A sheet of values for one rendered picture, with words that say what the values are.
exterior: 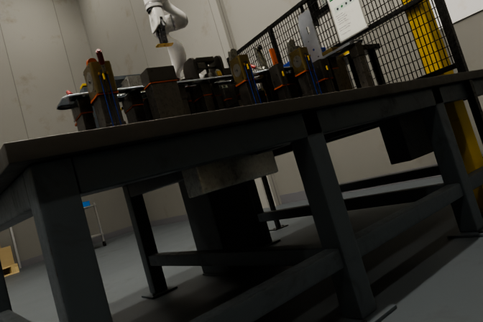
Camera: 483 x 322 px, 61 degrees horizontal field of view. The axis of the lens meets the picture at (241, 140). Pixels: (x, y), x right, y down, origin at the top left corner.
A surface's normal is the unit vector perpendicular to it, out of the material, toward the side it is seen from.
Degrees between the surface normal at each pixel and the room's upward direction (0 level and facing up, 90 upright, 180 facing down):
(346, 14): 90
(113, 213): 90
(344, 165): 90
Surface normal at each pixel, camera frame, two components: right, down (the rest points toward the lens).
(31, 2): 0.59, -0.23
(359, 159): -0.76, 0.17
